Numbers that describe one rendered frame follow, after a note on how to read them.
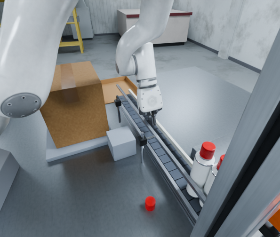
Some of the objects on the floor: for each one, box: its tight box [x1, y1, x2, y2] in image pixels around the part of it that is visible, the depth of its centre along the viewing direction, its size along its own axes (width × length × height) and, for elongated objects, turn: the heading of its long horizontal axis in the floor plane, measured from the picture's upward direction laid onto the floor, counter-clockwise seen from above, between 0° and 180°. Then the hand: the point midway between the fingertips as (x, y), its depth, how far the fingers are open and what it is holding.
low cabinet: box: [117, 8, 192, 47], centre depth 624 cm, size 206×255×96 cm
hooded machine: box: [70, 0, 93, 40], centre depth 640 cm, size 78×66×154 cm
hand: (152, 120), depth 73 cm, fingers closed
